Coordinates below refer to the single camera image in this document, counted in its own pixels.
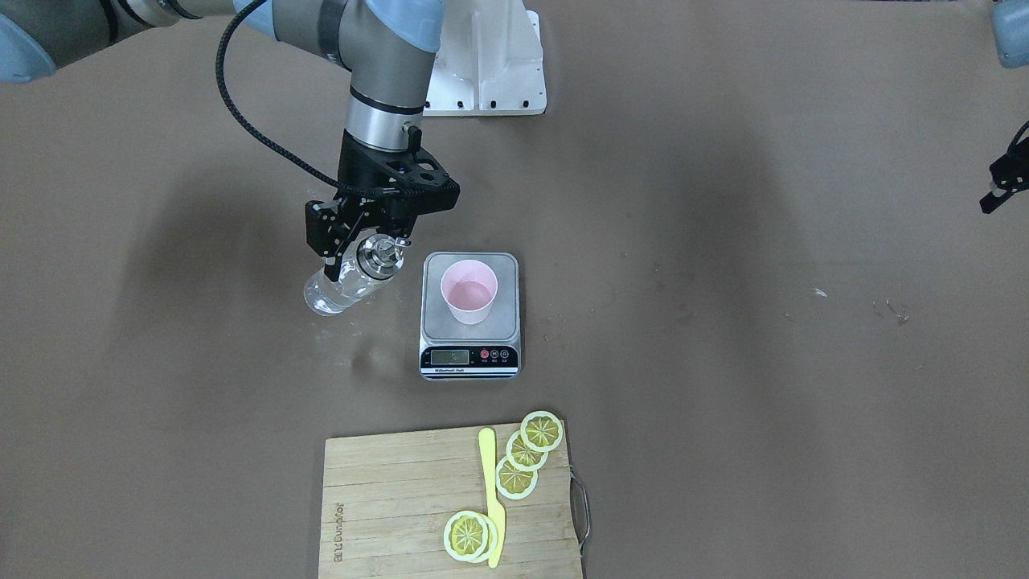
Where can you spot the yellow plastic knife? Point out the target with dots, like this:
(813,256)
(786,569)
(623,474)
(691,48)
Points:
(487,444)

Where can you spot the glass sauce bottle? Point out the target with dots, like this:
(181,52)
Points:
(350,277)

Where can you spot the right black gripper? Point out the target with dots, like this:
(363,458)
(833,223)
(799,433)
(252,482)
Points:
(356,172)

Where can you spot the silver kitchen scale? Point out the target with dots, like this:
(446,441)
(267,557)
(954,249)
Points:
(491,349)

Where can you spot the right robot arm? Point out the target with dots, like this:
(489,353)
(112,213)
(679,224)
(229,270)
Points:
(388,47)

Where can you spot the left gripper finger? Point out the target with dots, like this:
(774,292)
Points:
(1008,173)

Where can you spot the lemon slice two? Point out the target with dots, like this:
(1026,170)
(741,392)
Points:
(520,456)

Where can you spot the lemon slice four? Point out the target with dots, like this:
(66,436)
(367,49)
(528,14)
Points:
(470,537)

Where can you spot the bamboo cutting board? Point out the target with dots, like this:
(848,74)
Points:
(386,499)

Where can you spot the pink plastic cup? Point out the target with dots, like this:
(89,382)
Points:
(469,288)

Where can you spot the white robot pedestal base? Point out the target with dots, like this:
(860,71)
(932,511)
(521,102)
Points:
(490,62)

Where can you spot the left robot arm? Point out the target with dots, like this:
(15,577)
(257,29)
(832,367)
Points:
(1009,20)

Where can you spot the lemon slice one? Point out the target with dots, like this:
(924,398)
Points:
(541,431)

